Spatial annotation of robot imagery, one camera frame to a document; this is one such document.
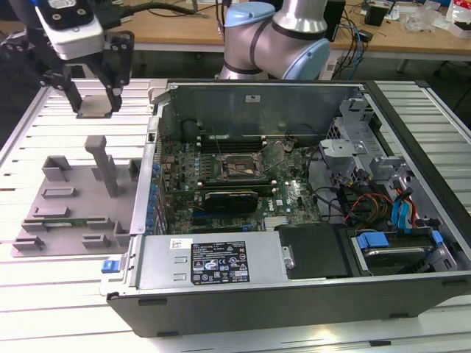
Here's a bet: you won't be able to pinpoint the metal drive cage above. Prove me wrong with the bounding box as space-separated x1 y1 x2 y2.
318 97 409 185

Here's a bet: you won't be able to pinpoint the blue disk carrier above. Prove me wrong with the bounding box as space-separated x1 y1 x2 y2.
355 230 445 277

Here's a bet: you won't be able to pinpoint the silver CPU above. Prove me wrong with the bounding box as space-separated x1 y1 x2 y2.
77 94 113 119

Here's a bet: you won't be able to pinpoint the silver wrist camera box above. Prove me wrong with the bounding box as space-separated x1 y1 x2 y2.
35 0 107 62

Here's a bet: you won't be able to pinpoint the hard disk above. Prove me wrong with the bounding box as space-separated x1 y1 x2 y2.
362 244 433 276

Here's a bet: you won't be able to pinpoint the grey parts rack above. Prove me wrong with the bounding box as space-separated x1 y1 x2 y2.
10 135 144 258

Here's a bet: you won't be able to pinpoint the coloured power wire bundle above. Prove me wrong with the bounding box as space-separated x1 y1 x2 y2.
340 168 393 226

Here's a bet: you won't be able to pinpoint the green RAM stick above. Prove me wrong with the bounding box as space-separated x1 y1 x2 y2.
22 218 111 227

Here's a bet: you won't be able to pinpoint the black plastic shroud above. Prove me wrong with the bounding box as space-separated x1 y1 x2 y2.
277 224 350 280

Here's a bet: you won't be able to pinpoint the CPU socket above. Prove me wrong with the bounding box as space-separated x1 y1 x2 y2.
220 152 264 181

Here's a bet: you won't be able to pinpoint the white bag with red print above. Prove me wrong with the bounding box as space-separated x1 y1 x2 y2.
445 0 471 38

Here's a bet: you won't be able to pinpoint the white corner clamp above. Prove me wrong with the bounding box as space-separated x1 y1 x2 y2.
146 79 177 107

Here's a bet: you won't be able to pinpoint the black PC case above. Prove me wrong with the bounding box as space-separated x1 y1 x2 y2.
99 79 471 338

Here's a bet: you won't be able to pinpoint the clear plastic wrappers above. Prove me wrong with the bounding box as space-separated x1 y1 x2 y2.
400 5 446 35

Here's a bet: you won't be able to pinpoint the green motherboard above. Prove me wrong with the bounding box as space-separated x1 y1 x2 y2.
156 135 321 235

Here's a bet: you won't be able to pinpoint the wooden desk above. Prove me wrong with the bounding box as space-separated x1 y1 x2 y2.
0 0 471 74

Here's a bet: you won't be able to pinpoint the silver finned heatsink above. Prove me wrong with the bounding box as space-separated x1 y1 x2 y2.
263 215 291 228

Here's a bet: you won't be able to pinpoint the black graphics card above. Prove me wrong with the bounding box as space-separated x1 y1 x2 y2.
203 189 261 215

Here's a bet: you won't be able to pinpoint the black camera cable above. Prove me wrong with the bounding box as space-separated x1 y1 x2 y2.
95 2 208 29

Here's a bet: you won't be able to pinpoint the blue flat data cable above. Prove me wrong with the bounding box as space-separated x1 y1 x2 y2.
391 198 406 233
400 186 416 233

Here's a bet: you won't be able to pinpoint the black square container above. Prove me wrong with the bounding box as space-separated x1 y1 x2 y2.
365 1 389 27

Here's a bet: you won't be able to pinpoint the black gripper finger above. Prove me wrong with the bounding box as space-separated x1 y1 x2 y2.
39 63 84 115
87 31 135 113

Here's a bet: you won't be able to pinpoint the silver power supply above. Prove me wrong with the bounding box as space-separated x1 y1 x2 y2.
134 232 291 290

